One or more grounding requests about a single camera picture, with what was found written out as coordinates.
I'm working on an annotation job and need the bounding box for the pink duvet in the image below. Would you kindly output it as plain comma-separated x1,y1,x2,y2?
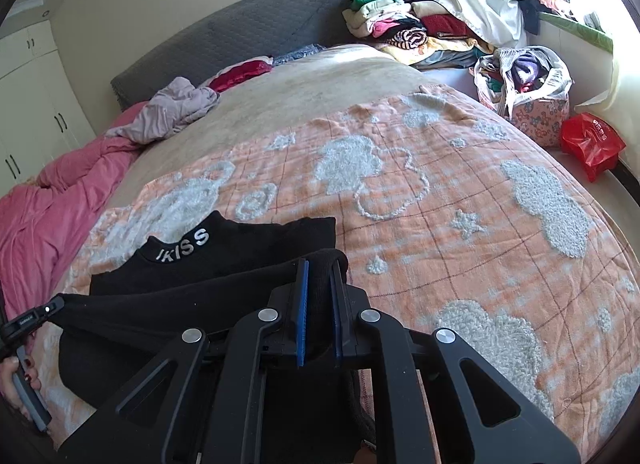
0,101,152,317

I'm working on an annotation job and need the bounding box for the lilac crumpled garment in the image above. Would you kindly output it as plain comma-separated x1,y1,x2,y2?
105,76,222,145

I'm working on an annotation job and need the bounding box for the dark garment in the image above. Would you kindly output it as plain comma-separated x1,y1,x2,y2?
519,0,576,35

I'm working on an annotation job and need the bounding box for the grey quilted headboard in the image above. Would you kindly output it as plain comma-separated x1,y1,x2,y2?
111,0,352,115

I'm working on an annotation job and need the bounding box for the red plastic bag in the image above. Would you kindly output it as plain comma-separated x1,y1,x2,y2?
560,112,628,183

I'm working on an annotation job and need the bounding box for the person's left hand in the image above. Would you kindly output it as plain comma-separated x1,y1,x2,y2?
0,355,43,421

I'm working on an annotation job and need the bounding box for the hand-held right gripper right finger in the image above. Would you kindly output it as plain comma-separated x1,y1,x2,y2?
327,261,583,464

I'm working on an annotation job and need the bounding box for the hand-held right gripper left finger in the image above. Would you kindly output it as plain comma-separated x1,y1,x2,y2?
57,259,311,464

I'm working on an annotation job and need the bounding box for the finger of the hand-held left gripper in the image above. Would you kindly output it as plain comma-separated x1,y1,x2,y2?
0,295,67,345

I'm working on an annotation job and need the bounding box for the plastic bag of clothes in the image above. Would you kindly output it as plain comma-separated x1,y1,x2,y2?
472,46,574,118

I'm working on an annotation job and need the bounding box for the green window sill cloth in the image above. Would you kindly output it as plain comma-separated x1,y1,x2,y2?
537,11,616,55

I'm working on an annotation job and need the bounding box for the pile of folded clothes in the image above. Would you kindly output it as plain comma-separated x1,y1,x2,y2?
342,0,502,70

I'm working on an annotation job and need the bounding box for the white wardrobe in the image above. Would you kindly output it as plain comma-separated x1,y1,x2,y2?
0,18,99,197

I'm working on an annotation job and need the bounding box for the black sweater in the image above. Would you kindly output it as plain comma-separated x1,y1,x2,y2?
57,210,377,464

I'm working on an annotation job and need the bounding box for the blue patterned cloth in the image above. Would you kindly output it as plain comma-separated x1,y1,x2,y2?
272,44,327,65

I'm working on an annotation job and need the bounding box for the beige bed sheet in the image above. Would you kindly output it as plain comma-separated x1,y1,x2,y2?
107,44,427,209

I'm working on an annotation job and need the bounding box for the red cloth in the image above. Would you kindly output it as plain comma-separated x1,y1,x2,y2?
207,58,274,93

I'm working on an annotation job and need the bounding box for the orange patterned blanket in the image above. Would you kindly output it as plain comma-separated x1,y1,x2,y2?
30,86,640,451

